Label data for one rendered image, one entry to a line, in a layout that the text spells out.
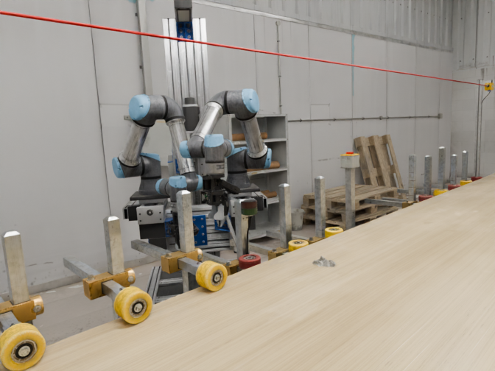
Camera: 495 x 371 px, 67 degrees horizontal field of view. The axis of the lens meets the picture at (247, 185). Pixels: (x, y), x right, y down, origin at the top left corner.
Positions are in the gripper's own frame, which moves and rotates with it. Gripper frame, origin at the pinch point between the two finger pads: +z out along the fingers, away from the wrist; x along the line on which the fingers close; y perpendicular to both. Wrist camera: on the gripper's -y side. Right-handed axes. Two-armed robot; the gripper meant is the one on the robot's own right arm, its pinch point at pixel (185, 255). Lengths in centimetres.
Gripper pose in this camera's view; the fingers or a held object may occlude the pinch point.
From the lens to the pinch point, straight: 173.4
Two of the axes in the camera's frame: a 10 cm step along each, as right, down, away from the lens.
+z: 0.5, 9.9, 1.4
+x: -7.3, 1.3, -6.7
